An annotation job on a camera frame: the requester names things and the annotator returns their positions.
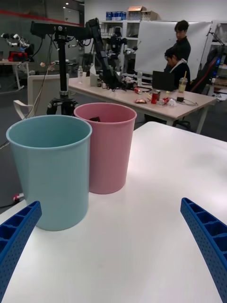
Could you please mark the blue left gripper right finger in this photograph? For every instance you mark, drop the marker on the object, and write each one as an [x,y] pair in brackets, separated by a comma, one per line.
[208,239]

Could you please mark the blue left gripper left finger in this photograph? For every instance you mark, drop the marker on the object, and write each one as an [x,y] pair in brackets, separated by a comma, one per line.
[16,239]

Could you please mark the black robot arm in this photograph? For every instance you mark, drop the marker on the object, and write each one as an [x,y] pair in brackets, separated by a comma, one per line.
[105,61]

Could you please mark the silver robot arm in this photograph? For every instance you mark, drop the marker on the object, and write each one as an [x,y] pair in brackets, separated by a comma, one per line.
[16,41]

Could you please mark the red white plug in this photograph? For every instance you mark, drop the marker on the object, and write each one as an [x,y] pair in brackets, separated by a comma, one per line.
[17,197]

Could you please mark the pale blue plastic bin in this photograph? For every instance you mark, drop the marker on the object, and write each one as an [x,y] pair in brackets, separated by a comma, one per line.
[54,184]

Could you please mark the pink plastic bin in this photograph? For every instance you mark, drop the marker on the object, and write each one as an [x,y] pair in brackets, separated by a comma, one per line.
[111,156]

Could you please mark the crumpled white paper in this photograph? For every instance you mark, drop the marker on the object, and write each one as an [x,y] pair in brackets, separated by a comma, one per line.
[172,102]

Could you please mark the small black box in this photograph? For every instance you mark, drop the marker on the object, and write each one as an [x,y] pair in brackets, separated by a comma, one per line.
[180,98]

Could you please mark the red drink can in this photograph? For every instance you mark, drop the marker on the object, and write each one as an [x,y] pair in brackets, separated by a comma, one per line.
[154,98]
[137,91]
[163,101]

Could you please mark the white office chair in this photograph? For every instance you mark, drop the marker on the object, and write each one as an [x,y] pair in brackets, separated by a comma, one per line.
[42,90]

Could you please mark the dark drink can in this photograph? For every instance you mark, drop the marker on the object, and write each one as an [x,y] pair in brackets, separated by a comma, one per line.
[158,94]

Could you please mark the drink cup with straw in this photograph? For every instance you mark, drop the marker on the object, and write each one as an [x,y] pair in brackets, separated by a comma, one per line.
[182,86]

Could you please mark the long wooden table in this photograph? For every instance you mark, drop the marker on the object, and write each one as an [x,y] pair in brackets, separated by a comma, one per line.
[123,99]

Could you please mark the black laptop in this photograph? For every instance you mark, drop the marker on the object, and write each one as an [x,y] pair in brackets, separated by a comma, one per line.
[164,80]

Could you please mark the black red gaming chair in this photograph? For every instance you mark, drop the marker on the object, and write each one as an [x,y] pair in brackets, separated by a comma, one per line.
[205,73]

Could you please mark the person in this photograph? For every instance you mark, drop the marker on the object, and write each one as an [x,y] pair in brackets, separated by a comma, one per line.
[183,47]
[179,68]

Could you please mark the clear water bottle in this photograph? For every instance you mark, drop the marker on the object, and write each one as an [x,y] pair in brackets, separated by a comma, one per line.
[139,79]
[80,72]

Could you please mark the white carton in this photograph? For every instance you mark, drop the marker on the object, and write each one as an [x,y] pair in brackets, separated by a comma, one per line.
[94,78]

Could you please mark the red bag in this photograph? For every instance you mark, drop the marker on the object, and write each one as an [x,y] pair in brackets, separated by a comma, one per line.
[17,56]

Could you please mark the white board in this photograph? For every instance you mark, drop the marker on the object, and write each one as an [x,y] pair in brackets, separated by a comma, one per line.
[153,47]

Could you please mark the white shelf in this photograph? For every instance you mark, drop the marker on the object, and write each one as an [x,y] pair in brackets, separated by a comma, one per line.
[131,30]

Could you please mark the open cardboard box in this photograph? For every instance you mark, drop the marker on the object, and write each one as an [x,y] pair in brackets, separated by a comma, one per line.
[139,13]

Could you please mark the blue white box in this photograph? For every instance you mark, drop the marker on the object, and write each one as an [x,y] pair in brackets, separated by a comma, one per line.
[116,16]

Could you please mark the black camera tripod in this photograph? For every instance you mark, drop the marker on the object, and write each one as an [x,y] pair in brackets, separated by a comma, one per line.
[63,71]

